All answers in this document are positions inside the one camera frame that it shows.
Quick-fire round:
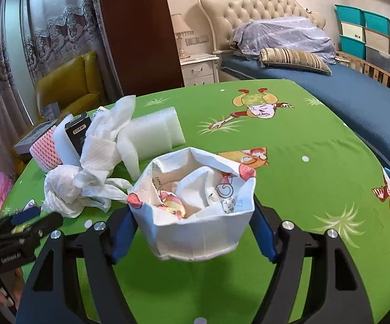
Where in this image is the white nightstand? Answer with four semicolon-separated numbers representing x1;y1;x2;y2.
179;54;221;86

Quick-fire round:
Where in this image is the green cartoon print tablecloth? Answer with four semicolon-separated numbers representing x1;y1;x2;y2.
0;78;390;324

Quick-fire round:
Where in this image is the blue bed mattress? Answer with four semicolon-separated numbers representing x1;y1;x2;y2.
220;54;390;163

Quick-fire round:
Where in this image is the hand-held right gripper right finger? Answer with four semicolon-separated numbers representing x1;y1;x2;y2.
251;196;374;324

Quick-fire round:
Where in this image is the small black box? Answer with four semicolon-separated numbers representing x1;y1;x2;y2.
64;111;92;158

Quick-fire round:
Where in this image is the gold striped cushion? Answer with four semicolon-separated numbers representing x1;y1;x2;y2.
260;48;332;76

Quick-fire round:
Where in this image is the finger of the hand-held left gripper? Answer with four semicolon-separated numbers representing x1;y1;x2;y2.
0;206;42;240
0;212;64;254

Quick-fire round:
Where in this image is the flat white box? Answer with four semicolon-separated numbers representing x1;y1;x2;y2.
14;120;58;154

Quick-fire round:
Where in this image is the stack of plastic storage boxes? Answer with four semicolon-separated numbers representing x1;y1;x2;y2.
334;4;390;71

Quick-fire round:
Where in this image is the small blue and white box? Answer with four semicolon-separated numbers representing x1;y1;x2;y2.
41;102;61;119

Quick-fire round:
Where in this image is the yellow leather armchair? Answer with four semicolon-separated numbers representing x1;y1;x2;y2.
34;51;106;119

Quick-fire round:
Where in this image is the narrow beige lace-trimmed curtain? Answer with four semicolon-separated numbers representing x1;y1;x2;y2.
19;0;114;105

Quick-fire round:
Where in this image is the crumpled white paper towel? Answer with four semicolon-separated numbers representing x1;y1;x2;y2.
80;95;137;206

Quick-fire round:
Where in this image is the brown wooden cabinet panel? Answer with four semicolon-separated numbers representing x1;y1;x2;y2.
96;0;185;103

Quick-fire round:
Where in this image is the thin white foam sheet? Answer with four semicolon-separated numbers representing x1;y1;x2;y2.
54;114;82;167

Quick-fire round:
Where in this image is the crumpled white tissue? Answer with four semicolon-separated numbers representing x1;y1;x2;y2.
42;164;133;218

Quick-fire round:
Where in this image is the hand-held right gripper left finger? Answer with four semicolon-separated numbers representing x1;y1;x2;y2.
15;206;139;324

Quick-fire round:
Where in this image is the ring-shaped pink foam net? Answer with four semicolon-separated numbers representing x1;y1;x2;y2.
29;128;64;172

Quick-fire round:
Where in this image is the wooden crib rail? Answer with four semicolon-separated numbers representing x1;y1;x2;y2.
336;50;390;103

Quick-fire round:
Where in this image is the white table lamp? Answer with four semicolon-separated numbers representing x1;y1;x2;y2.
171;13;195;59

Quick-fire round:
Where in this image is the beige tufted headboard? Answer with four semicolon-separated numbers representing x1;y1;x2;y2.
199;0;327;53

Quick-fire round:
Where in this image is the white paper box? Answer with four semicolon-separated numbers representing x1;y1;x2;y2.
127;147;257;262

